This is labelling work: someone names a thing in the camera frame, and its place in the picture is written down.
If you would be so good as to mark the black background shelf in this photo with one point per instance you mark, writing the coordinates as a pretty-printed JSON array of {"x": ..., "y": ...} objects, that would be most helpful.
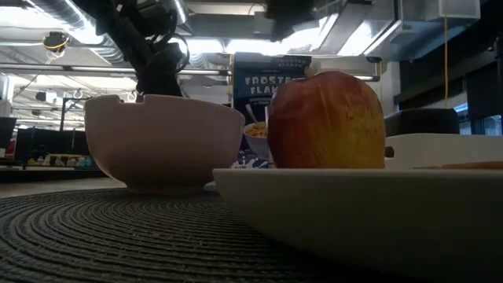
[{"x": 51, "y": 145}]

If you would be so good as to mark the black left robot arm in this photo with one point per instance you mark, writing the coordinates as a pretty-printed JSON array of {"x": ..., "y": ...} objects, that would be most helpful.
[{"x": 125, "y": 27}]

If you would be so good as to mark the black toaster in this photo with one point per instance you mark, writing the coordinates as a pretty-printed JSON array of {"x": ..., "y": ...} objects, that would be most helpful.
[{"x": 422, "y": 122}]

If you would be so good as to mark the grey round woven placemat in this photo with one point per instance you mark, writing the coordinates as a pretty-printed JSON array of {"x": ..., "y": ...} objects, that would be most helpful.
[{"x": 118, "y": 236}]

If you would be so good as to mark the red yellow apple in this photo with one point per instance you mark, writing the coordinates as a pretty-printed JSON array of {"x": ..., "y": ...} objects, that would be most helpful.
[{"x": 326, "y": 122}]

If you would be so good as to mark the pink ceramic bowl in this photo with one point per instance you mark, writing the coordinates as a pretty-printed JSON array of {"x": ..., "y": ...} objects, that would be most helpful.
[{"x": 165, "y": 145}]

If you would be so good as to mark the blue frosted flakes cereal box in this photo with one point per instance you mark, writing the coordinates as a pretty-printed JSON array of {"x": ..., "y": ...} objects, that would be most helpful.
[{"x": 255, "y": 86}]

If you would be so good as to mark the white rectangular tray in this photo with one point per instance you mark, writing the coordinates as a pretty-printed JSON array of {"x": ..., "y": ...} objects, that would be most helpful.
[{"x": 444, "y": 151}]

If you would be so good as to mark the pale green plate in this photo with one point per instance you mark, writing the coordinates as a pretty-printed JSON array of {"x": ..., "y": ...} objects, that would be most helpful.
[{"x": 373, "y": 220}]

